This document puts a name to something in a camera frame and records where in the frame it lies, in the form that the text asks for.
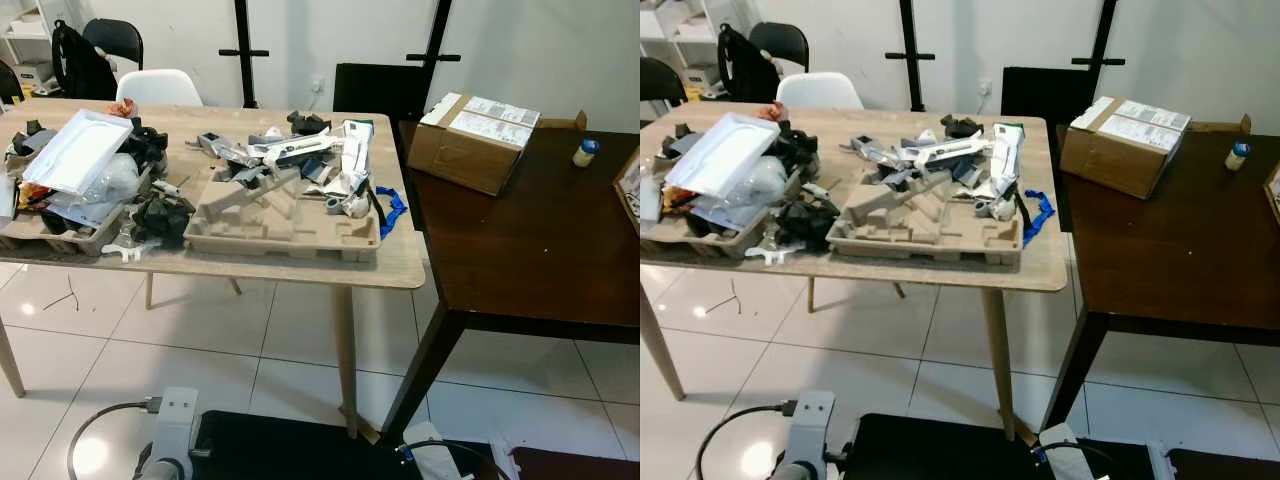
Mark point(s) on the white plastic tray lid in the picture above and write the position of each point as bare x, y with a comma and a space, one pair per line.
75, 150
720, 155

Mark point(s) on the white plastic chair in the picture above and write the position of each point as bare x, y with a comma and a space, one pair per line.
160, 88
820, 92

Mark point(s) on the black flat panel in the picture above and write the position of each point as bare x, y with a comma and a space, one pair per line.
1045, 95
380, 90

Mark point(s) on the black backpack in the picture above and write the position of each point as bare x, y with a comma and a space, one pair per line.
745, 75
80, 70

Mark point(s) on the white printed sleeve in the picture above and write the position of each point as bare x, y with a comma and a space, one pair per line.
940, 153
290, 150

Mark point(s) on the white plastic bracket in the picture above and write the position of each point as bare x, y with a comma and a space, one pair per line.
125, 252
770, 255

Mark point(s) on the dark floor mat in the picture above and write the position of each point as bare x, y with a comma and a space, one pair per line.
950, 450
580, 465
300, 450
1230, 465

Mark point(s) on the black chair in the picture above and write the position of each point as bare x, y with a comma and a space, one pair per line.
790, 45
8, 85
125, 40
660, 80

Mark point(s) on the orange crumpled wrapper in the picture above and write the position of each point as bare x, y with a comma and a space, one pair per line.
770, 110
120, 108

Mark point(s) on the labelled closed cardboard box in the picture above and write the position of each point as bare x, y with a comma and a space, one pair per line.
1110, 155
460, 155

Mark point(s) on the silver foil bag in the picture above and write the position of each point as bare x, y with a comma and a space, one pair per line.
880, 152
225, 150

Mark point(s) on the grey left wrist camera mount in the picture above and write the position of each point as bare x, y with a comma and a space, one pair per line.
175, 420
812, 420

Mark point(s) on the clear plastic bag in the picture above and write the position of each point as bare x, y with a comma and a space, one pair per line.
110, 180
755, 185

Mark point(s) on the moulded paper pulp tray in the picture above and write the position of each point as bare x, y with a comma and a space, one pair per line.
920, 240
280, 235
700, 240
60, 240

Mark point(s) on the dark brown wooden table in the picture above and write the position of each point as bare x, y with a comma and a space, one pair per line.
1170, 250
520, 250

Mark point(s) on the black stand pole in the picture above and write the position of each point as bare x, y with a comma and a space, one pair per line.
243, 60
436, 40
910, 60
1102, 40

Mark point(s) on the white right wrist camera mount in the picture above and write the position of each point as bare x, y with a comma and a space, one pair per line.
1060, 455
430, 455

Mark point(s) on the white printed bag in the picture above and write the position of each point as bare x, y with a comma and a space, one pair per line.
357, 150
1005, 155

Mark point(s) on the light wood table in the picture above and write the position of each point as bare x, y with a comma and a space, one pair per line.
1045, 272
400, 270

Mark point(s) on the brown cardboard piece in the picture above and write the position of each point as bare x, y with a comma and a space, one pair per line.
565, 122
1220, 125

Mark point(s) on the small blue-capped bottle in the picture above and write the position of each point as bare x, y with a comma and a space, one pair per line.
1237, 158
585, 155

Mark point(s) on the white shelf unit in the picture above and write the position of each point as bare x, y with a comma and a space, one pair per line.
670, 25
30, 30

